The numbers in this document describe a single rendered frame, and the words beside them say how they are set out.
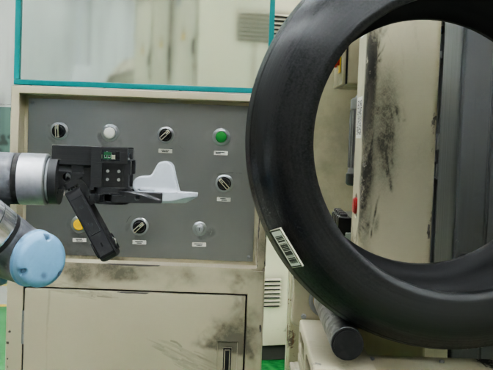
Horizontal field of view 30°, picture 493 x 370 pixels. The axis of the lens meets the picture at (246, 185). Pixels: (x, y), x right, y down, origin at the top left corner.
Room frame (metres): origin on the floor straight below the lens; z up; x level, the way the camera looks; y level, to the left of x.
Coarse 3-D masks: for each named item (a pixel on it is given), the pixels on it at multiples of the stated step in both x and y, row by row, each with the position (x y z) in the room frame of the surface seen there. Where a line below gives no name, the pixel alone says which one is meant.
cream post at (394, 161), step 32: (384, 32) 1.61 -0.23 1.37; (416, 32) 1.61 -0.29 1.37; (384, 64) 1.61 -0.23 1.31; (416, 64) 1.61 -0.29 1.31; (384, 96) 1.61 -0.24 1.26; (416, 96) 1.61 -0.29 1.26; (384, 128) 1.61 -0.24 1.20; (416, 128) 1.61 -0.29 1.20; (384, 160) 1.61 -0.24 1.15; (416, 160) 1.61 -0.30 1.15; (384, 192) 1.61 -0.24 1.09; (416, 192) 1.61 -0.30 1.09; (352, 224) 1.71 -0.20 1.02; (384, 224) 1.61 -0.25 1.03; (416, 224) 1.61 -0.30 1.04; (384, 256) 1.61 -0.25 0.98; (416, 256) 1.61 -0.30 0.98; (384, 352) 1.61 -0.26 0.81; (416, 352) 1.61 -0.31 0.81
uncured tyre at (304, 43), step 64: (320, 0) 1.24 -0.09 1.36; (384, 0) 1.21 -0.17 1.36; (448, 0) 1.49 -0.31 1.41; (320, 64) 1.21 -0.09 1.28; (256, 128) 1.25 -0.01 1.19; (256, 192) 1.26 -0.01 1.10; (320, 192) 1.21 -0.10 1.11; (320, 256) 1.22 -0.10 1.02; (384, 320) 1.23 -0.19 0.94; (448, 320) 1.22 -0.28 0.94
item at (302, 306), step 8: (296, 280) 1.59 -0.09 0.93; (296, 288) 1.59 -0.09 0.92; (296, 296) 1.59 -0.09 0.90; (304, 296) 1.59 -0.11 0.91; (312, 296) 1.58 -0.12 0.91; (296, 304) 1.59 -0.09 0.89; (304, 304) 1.59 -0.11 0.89; (312, 304) 1.58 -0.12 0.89; (296, 312) 1.59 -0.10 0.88; (304, 312) 1.59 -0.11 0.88; (312, 312) 1.59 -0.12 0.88; (296, 320) 1.59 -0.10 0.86
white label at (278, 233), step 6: (276, 228) 1.23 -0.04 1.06; (276, 234) 1.23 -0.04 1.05; (282, 234) 1.21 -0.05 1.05; (276, 240) 1.25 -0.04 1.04; (282, 240) 1.23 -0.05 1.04; (288, 240) 1.21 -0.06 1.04; (282, 246) 1.24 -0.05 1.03; (288, 246) 1.22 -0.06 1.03; (282, 252) 1.25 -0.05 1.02; (288, 252) 1.23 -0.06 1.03; (294, 252) 1.21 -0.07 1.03; (288, 258) 1.24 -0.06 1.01; (294, 258) 1.22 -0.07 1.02; (294, 264) 1.23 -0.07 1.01; (300, 264) 1.22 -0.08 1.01
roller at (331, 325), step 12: (324, 312) 1.40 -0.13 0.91; (324, 324) 1.35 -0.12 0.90; (336, 324) 1.28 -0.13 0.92; (348, 324) 1.27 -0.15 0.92; (336, 336) 1.24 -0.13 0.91; (348, 336) 1.24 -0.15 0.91; (360, 336) 1.24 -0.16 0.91; (336, 348) 1.24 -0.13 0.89; (348, 348) 1.24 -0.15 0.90; (360, 348) 1.24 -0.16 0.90
